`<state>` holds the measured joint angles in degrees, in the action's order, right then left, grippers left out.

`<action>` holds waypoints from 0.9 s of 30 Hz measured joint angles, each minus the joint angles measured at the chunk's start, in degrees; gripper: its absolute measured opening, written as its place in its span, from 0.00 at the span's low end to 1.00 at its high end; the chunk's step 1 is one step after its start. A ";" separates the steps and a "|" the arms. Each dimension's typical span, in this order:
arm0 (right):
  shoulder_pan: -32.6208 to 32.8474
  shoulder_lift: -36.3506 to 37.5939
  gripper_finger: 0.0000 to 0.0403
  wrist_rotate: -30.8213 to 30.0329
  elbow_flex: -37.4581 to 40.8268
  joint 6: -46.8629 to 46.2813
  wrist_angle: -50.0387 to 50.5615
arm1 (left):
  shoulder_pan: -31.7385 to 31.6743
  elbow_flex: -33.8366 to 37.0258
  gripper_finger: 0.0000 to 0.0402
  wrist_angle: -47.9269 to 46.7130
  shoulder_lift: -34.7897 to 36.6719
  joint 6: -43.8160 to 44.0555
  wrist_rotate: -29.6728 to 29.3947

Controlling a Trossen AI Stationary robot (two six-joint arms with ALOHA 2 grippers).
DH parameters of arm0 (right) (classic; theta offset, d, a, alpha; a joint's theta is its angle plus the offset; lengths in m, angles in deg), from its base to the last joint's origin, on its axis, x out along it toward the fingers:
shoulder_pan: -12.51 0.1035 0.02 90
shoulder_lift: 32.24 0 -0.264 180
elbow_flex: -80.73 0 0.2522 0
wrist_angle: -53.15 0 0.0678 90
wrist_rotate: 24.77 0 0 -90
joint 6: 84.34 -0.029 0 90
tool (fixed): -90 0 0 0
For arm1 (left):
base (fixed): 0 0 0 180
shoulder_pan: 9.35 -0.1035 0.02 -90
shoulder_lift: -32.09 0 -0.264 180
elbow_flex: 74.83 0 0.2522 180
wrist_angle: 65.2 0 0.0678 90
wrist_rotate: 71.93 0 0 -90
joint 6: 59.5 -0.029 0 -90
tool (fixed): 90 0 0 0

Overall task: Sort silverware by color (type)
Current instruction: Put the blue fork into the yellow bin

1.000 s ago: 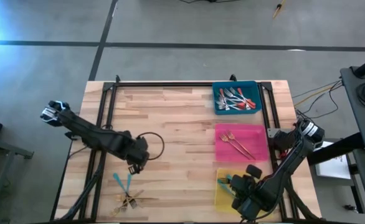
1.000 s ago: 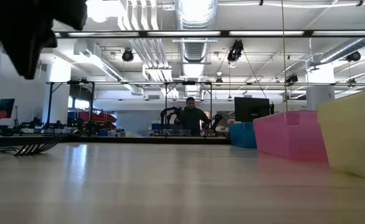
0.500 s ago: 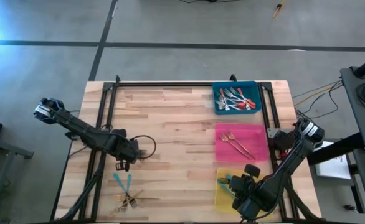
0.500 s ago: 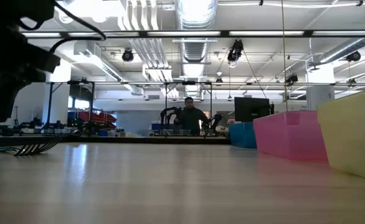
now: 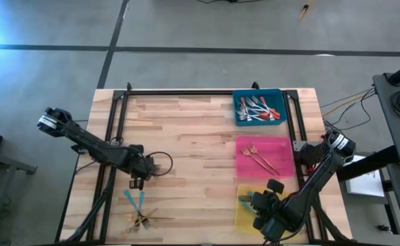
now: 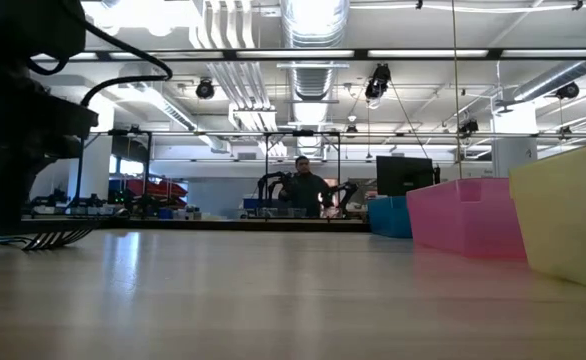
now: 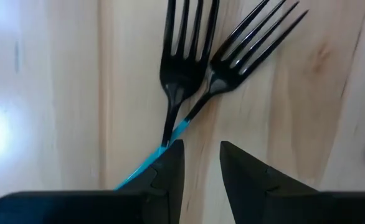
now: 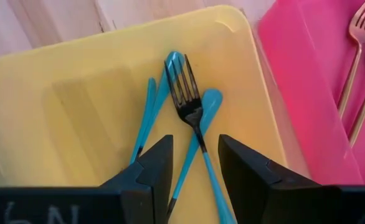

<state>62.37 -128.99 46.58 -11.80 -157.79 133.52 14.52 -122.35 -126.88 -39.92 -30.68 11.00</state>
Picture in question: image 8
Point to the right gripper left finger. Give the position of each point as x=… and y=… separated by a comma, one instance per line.
x=151, y=186

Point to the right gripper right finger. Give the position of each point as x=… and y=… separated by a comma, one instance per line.
x=263, y=199

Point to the yellow plastic bin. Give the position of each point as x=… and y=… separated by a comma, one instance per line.
x=76, y=109

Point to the pink plastic bin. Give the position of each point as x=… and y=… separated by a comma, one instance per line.
x=310, y=93

